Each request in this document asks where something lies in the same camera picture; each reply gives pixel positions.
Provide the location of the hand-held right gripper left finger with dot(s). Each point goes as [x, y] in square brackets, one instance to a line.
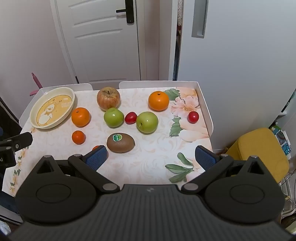
[96, 159]

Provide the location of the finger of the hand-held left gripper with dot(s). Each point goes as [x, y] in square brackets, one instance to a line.
[22, 140]

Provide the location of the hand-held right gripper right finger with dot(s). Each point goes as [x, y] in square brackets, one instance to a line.
[205, 159]

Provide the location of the small tangerine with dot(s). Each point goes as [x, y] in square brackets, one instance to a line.
[78, 137]
[95, 147]

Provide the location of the brown kiwi with green sticker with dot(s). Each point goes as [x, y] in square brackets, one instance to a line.
[121, 144]

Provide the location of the cream oval plate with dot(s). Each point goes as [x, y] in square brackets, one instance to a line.
[52, 109]

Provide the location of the green apple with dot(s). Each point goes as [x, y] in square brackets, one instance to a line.
[147, 122]
[113, 118]

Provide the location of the red yellow apple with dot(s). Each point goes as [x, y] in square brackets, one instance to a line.
[108, 98]

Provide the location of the orange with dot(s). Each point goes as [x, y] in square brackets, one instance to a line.
[158, 102]
[80, 117]

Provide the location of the dark furniture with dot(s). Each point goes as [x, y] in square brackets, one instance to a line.
[8, 113]

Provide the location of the white rimmed table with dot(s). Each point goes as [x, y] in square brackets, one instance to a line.
[205, 109]

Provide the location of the yellow chair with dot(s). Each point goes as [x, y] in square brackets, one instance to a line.
[256, 153]

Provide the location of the patterned box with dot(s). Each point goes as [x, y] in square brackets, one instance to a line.
[283, 141]

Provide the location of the white wardrobe door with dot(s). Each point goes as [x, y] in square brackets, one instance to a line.
[242, 69]

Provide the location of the white shelf unit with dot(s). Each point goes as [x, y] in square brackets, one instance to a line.
[288, 104]

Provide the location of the white panelled door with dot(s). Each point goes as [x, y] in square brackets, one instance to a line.
[99, 46]

